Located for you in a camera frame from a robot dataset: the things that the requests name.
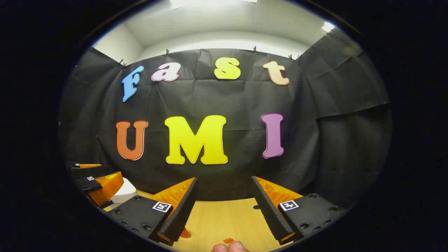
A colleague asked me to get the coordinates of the wooden desktop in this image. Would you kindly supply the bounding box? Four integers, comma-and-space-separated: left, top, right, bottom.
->
103, 189, 294, 252

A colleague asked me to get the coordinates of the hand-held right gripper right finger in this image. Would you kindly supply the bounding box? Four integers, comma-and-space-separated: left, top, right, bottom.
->
251, 176, 347, 245

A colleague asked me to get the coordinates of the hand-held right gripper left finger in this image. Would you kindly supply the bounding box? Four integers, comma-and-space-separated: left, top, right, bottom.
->
105, 177, 199, 246

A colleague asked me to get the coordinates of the black backdrop cloth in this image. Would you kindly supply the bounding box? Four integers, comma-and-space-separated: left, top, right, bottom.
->
59, 28, 392, 210

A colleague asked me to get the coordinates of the white desktop garbage bin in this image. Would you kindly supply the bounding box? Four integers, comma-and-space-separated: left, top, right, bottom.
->
110, 177, 138, 204

